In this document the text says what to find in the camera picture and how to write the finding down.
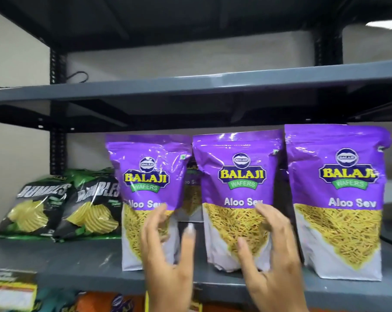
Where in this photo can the orange snack packet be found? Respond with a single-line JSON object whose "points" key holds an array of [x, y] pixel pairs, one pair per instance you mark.
{"points": [[98, 303]]}

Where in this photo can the purple snack pouch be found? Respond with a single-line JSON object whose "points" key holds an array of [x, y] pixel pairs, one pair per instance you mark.
{"points": [[191, 191], [238, 149], [144, 152], [339, 224]]}

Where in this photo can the teal snack packet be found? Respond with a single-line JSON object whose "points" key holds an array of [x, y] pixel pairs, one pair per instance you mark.
{"points": [[54, 300]]}

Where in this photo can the person's right thumb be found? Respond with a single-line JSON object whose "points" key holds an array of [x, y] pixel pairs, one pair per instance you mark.
{"points": [[246, 259]]}

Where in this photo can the person's left hand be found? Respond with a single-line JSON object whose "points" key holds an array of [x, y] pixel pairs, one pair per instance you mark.
{"points": [[166, 276]]}

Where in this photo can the grey metal shelf rack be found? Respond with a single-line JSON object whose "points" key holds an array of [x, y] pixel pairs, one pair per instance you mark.
{"points": [[196, 85]]}

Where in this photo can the black green chips bag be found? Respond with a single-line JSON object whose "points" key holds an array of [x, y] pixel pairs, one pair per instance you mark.
{"points": [[88, 174], [92, 211], [30, 207]]}

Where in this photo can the person's right hand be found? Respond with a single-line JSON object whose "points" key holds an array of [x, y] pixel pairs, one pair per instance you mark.
{"points": [[274, 282]]}

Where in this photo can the person's left thumb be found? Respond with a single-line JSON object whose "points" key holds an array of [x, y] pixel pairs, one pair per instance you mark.
{"points": [[189, 246]]}

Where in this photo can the yellow shelf label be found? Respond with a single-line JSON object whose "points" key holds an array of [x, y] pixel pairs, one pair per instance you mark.
{"points": [[12, 290]]}

